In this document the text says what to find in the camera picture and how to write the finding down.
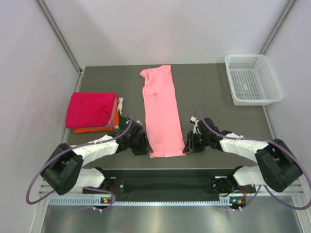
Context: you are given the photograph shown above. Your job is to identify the white perforated plastic basket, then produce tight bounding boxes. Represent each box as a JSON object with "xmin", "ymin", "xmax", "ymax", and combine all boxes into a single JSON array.
[{"xmin": 225, "ymin": 54, "xmax": 283, "ymax": 106}]

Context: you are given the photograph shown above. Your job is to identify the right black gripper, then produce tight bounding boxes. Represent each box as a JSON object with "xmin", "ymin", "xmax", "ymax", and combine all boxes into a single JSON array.
[{"xmin": 183, "ymin": 131, "xmax": 210, "ymax": 153}]

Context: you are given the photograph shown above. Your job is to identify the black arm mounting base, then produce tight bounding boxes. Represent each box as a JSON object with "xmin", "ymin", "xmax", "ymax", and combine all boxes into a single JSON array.
[{"xmin": 82, "ymin": 168, "xmax": 255, "ymax": 201}]

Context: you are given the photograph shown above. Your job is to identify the folded dark green t-shirt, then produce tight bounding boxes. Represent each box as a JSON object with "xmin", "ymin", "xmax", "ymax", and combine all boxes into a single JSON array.
[{"xmin": 119, "ymin": 116, "xmax": 129, "ymax": 128}]

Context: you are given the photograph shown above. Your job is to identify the light pink t-shirt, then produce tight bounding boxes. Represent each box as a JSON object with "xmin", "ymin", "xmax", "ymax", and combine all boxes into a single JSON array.
[{"xmin": 140, "ymin": 65, "xmax": 185, "ymax": 158}]

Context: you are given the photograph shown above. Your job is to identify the folded pale pink t-shirt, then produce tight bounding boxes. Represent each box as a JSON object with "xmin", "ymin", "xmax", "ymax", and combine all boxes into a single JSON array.
[{"xmin": 105, "ymin": 97, "xmax": 119, "ymax": 128}]

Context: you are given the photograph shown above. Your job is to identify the grey slotted cable duct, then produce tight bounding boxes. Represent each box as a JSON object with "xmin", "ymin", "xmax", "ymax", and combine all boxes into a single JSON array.
[{"xmin": 49, "ymin": 195, "xmax": 245, "ymax": 207}]

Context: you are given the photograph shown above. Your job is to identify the folded white t-shirt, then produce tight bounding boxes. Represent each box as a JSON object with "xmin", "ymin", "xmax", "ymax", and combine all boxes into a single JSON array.
[{"xmin": 117, "ymin": 98, "xmax": 124, "ymax": 115}]

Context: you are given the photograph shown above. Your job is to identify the folded magenta t-shirt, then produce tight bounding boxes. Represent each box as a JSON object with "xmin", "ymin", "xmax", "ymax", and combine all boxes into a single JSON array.
[{"xmin": 65, "ymin": 92, "xmax": 117, "ymax": 129}]

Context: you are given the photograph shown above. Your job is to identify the folded orange t-shirt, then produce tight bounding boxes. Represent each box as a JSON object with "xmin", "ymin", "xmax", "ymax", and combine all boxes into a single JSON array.
[{"xmin": 73, "ymin": 110, "xmax": 120, "ymax": 133}]

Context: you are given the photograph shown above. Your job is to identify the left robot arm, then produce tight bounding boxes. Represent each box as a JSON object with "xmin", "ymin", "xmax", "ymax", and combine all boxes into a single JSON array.
[{"xmin": 40, "ymin": 121, "xmax": 153, "ymax": 195}]

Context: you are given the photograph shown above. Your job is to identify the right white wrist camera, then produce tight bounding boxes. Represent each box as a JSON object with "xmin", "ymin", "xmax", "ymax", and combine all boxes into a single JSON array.
[{"xmin": 190, "ymin": 116, "xmax": 201, "ymax": 134}]

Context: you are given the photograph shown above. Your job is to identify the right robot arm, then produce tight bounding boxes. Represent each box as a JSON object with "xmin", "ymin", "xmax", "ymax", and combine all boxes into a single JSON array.
[{"xmin": 183, "ymin": 117, "xmax": 303, "ymax": 193}]

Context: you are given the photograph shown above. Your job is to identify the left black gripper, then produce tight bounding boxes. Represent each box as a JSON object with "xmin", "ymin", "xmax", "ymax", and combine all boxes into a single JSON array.
[{"xmin": 129, "ymin": 131, "xmax": 153, "ymax": 155}]

